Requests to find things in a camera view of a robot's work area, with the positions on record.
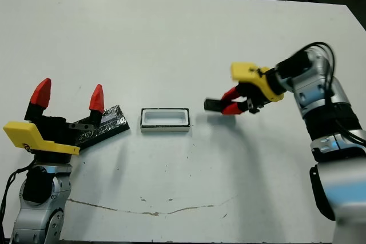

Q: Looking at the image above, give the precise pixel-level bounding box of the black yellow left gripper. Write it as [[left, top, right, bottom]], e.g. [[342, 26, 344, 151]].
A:
[[3, 78, 104, 165]]

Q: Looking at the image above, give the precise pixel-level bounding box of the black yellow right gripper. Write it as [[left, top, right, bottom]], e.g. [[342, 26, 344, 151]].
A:
[[220, 62, 285, 115]]

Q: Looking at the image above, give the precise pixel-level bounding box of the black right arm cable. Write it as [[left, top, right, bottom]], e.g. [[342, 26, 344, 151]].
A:
[[300, 41, 366, 145]]

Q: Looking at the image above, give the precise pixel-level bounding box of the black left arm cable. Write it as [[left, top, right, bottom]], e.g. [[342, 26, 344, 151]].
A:
[[0, 166, 32, 244]]

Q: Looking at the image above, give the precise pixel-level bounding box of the black slim camera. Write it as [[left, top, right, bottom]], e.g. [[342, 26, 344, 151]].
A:
[[204, 98, 224, 113]]

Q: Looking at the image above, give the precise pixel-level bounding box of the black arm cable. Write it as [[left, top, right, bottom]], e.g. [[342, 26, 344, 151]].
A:
[[300, 41, 366, 145], [0, 166, 32, 244]]

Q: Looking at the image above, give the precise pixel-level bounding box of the black glossy box lid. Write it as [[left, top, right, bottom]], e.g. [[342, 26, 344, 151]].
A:
[[74, 105, 132, 150]]

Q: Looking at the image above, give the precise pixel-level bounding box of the white tray box base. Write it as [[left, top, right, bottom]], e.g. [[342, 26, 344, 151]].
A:
[[140, 107, 190, 134]]

